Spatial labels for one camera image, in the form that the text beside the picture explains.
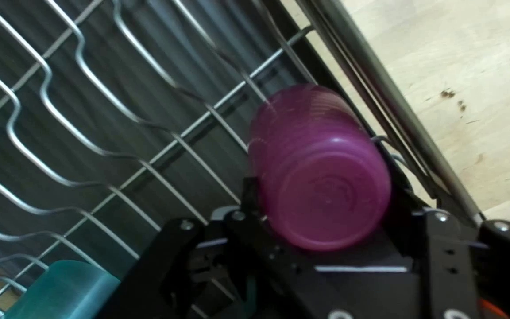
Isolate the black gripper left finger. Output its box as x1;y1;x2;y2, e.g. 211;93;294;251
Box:
98;176;328;319

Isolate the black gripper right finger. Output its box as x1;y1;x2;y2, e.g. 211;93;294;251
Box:
408;206;510;319

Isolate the pink plastic bowl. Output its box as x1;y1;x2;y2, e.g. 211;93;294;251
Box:
246;84;393;254

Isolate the teal plastic cup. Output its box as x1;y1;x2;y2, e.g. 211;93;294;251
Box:
6;259;122;319

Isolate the steel wire dish rack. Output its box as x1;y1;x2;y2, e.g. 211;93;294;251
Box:
0;0;489;319

